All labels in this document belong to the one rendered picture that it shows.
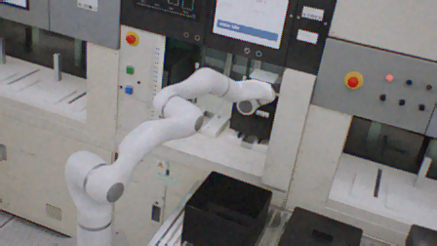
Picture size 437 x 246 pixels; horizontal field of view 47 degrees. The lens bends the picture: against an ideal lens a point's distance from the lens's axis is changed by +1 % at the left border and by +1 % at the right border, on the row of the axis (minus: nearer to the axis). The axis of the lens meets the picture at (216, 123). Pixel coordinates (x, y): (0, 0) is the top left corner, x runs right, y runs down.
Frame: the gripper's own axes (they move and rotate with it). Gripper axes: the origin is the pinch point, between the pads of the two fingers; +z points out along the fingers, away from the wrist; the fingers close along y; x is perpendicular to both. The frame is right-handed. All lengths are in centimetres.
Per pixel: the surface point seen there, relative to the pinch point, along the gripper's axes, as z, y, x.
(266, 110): -10.8, 6.0, -9.5
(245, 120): -10.1, -3.3, -17.9
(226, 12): -31, -15, 38
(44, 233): -26, -107, -119
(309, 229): -57, 39, -33
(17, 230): -31, -122, -119
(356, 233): -50, 57, -33
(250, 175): -31.4, 7.7, -33.0
